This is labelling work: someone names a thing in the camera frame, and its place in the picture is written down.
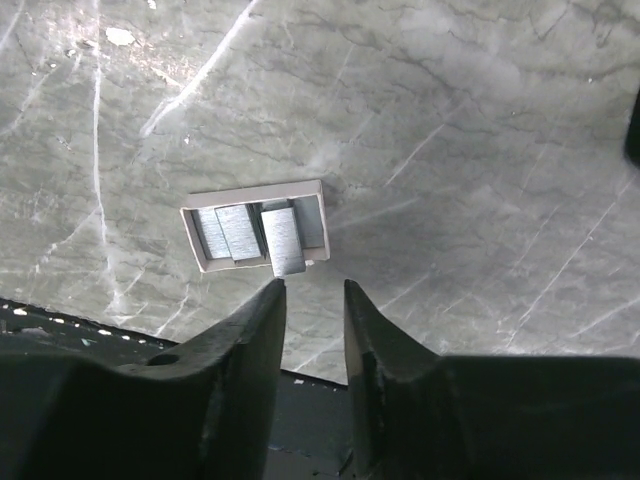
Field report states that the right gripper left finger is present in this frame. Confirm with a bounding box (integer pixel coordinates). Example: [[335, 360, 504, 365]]
[[1, 280, 286, 479]]

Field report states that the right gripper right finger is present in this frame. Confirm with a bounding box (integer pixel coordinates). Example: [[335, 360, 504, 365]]
[[344, 280, 639, 479]]

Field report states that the staple strip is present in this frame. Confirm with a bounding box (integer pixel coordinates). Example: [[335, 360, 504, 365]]
[[261, 204, 306, 278]]

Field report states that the small tray of staples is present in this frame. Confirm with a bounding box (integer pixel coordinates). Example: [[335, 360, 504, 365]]
[[180, 179, 330, 273]]

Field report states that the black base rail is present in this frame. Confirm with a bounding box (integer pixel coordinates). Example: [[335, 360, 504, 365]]
[[0, 297, 354, 480]]

